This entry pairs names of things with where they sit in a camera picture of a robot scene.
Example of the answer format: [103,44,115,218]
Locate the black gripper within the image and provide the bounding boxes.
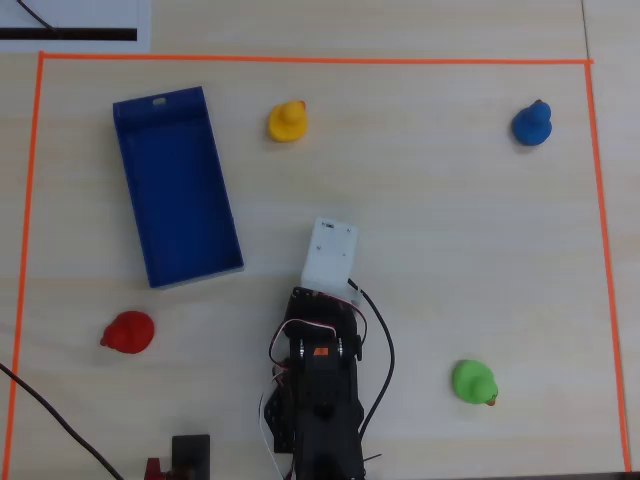
[285,286,369,346]

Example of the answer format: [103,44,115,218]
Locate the blue plastic box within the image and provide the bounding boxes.
[112,85,246,290]

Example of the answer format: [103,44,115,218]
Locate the red rubber duck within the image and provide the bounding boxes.
[99,310,156,356]

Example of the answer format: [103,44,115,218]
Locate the green rubber duck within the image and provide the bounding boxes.
[452,359,500,407]

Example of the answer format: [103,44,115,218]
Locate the yellow rubber duck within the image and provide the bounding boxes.
[267,100,308,144]

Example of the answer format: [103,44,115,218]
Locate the blue rubber duck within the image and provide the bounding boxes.
[511,98,554,147]

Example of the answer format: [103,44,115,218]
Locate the black table clamp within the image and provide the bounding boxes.
[170,434,212,480]

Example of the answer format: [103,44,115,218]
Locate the orange tape strip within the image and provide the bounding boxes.
[38,51,595,67]
[1,51,47,480]
[583,62,633,473]

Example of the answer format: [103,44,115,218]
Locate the black flat strip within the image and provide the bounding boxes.
[0,27,138,43]

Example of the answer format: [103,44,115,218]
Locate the white paper sheet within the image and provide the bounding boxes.
[0,0,152,53]

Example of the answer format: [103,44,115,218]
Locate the red white servo wire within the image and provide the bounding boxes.
[268,302,369,366]
[258,364,297,479]

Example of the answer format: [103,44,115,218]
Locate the white camera box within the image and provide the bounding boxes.
[300,216,362,307]

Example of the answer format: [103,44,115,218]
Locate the black camera cable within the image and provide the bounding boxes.
[347,277,396,437]

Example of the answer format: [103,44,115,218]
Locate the thick black cable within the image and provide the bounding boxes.
[0,362,126,480]

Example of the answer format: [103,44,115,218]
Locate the thin black cable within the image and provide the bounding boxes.
[15,0,57,32]

